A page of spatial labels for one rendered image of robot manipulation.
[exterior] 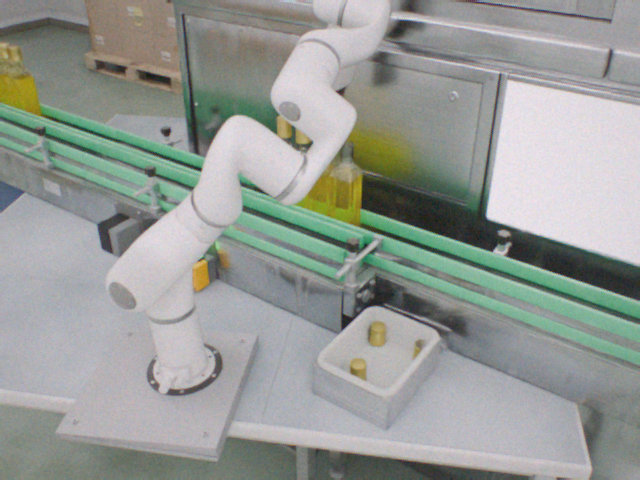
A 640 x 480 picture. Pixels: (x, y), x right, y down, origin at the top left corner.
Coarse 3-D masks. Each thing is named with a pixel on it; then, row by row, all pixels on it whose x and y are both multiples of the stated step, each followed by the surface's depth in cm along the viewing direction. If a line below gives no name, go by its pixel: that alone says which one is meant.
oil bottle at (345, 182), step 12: (336, 168) 143; (348, 168) 142; (336, 180) 143; (348, 180) 141; (360, 180) 145; (336, 192) 145; (348, 192) 143; (360, 192) 147; (336, 204) 146; (348, 204) 144; (360, 204) 149; (336, 216) 148; (348, 216) 146
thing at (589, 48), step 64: (192, 0) 166; (256, 0) 154; (448, 0) 130; (512, 0) 124; (576, 0) 117; (192, 64) 181; (256, 64) 167; (512, 64) 127; (576, 64) 118; (192, 128) 192; (384, 192) 161; (512, 256) 147; (576, 256) 138
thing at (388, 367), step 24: (384, 312) 139; (336, 336) 132; (360, 336) 138; (408, 336) 137; (432, 336) 133; (336, 360) 132; (384, 360) 136; (408, 360) 136; (360, 384) 121; (384, 384) 130
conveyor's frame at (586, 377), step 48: (48, 192) 196; (96, 192) 180; (240, 288) 160; (288, 288) 149; (336, 288) 140; (384, 288) 145; (480, 336) 135; (528, 336) 128; (576, 384) 126; (624, 384) 120
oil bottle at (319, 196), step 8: (336, 160) 146; (328, 168) 144; (320, 176) 145; (328, 176) 145; (320, 184) 146; (328, 184) 146; (312, 192) 149; (320, 192) 148; (328, 192) 147; (312, 200) 150; (320, 200) 149; (328, 200) 148; (312, 208) 151; (320, 208) 150; (328, 208) 149
